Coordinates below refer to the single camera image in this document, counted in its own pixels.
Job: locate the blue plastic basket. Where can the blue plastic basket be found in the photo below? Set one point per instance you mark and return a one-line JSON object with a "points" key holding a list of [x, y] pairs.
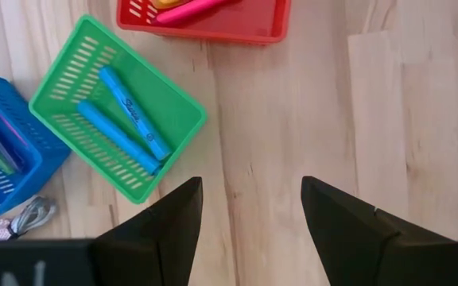
{"points": [[46, 151]]}

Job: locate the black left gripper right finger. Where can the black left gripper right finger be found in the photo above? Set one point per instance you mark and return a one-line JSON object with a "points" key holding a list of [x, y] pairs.
{"points": [[356, 246]]}

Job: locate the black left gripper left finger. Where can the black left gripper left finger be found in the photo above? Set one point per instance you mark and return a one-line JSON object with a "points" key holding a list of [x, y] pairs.
{"points": [[153, 246]]}

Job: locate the pink highlighter marker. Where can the pink highlighter marker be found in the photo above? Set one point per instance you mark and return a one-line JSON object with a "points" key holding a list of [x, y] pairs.
{"points": [[189, 11]]}

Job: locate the blue highlighter marker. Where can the blue highlighter marker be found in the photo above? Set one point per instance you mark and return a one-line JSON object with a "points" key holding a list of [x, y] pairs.
{"points": [[133, 115], [113, 135]]}

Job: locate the green plastic basket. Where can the green plastic basket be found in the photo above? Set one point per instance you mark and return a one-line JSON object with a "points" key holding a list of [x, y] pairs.
{"points": [[165, 103]]}

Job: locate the red plastic basket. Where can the red plastic basket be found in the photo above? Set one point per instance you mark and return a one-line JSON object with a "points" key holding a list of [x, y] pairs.
{"points": [[253, 24]]}

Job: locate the yellow highlighter marker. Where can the yellow highlighter marker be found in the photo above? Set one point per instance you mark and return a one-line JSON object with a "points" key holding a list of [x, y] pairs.
{"points": [[169, 3]]}

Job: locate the purple highlighter marker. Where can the purple highlighter marker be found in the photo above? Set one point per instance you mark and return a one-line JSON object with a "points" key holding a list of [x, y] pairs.
{"points": [[2, 149]]}

